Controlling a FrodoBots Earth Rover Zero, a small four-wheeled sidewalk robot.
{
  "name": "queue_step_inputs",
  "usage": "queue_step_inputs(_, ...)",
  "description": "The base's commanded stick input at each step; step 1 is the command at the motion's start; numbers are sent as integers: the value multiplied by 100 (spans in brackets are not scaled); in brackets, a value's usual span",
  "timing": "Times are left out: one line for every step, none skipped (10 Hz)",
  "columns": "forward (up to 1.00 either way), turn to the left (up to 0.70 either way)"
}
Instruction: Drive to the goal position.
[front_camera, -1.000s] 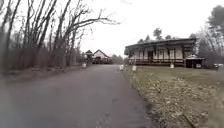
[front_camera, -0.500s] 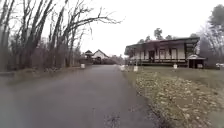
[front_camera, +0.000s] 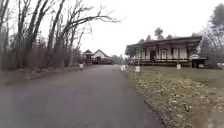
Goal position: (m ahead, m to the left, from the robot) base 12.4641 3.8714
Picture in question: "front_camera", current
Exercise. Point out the small white gabled house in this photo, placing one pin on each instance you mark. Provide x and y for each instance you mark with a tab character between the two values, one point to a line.
99	56

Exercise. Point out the grey asphalt road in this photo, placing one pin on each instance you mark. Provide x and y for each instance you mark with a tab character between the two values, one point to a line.
83	100

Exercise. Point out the long low wooden building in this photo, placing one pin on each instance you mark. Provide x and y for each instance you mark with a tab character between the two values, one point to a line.
166	50

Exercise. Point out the leaf-strewn grass verge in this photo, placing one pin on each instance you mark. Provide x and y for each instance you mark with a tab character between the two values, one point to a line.
180	96

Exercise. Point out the row of bare trees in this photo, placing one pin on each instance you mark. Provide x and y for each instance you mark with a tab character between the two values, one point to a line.
40	40

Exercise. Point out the leaf-covered ground strip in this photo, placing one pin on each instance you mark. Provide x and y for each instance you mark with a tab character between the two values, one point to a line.
30	74

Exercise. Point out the small dark shed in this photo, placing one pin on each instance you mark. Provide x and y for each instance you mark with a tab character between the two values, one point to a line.
199	61

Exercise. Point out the trees behind building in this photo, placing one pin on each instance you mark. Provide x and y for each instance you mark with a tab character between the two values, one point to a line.
215	33

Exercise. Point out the white marker post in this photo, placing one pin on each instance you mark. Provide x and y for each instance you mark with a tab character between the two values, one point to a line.
178	66
81	66
123	68
137	68

